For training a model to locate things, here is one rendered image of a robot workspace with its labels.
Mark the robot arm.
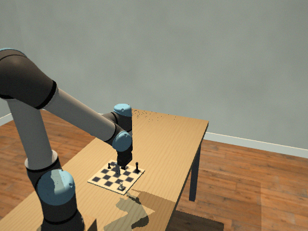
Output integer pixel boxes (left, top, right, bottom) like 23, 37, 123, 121
0, 48, 132, 231

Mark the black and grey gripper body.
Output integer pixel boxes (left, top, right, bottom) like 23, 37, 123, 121
116, 131, 133, 167

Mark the chessboard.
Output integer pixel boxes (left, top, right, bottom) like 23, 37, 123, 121
87, 160, 145, 195

